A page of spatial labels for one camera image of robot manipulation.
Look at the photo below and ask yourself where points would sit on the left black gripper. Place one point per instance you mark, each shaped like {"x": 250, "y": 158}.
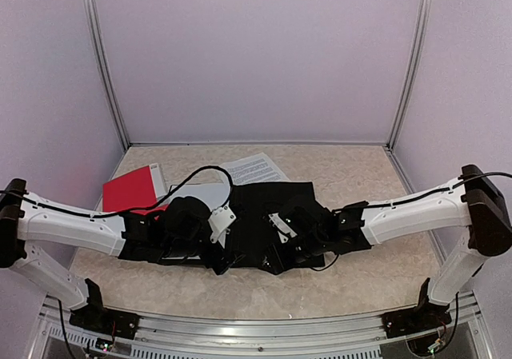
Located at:
{"x": 225, "y": 263}

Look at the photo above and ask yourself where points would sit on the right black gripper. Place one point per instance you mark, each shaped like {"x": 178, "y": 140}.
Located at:
{"x": 279, "y": 263}

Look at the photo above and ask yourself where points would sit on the black folder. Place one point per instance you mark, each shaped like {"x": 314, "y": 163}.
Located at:
{"x": 252, "y": 232}

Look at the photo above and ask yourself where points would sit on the printed text sheet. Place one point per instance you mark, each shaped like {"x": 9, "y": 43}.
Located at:
{"x": 254, "y": 169}

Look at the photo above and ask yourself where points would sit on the red folder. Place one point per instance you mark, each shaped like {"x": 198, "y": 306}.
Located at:
{"x": 138, "y": 188}

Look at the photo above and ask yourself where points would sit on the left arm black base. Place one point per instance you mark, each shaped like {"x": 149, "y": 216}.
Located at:
{"x": 94, "y": 316}

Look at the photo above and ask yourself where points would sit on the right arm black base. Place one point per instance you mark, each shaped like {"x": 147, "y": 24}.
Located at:
{"x": 422, "y": 317}

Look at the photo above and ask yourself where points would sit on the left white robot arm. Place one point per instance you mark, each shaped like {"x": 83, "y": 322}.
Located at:
{"x": 27, "y": 218}

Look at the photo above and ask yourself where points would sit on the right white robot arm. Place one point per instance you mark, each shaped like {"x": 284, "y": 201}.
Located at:
{"x": 470, "y": 203}

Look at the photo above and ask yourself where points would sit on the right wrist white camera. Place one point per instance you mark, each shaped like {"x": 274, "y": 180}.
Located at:
{"x": 284, "y": 231}

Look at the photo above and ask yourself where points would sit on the aluminium front rail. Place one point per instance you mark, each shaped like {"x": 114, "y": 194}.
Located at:
{"x": 360, "y": 335}

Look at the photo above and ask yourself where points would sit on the left aluminium frame post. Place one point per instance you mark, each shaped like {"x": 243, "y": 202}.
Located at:
{"x": 94, "y": 26}

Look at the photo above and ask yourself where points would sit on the aluminium frame post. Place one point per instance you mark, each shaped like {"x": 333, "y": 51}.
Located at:
{"x": 94, "y": 26}
{"x": 411, "y": 73}

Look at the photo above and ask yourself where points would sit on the right aluminium frame post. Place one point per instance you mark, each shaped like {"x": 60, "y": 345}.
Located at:
{"x": 411, "y": 73}

